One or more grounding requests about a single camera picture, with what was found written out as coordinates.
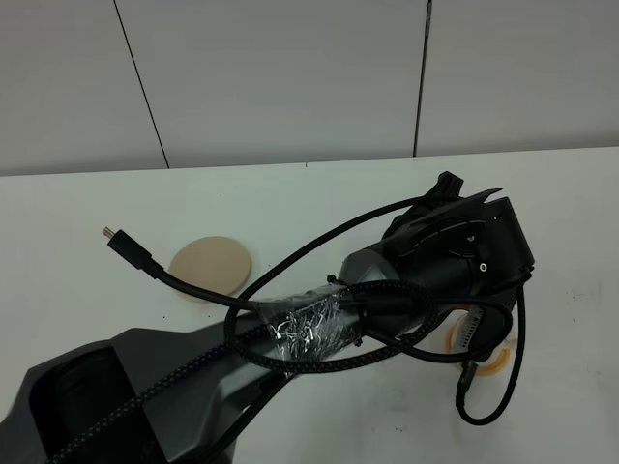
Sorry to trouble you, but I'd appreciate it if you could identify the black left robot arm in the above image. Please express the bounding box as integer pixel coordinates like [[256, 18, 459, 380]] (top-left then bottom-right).
[[1, 172, 534, 463]]

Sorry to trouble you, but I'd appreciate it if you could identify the beige round teapot coaster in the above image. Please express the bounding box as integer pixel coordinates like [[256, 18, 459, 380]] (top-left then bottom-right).
[[167, 236, 252, 296]]

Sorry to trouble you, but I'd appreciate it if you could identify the white teacup near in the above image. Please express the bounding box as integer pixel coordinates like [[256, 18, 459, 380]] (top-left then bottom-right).
[[444, 306, 518, 377]]

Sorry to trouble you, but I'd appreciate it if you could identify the orange coaster near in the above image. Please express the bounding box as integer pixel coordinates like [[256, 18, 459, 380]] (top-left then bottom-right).
[[444, 325, 513, 377]]

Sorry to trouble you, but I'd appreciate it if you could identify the black braided camera cable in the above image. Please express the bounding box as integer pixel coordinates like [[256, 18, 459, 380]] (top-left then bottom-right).
[[47, 192, 528, 464]]

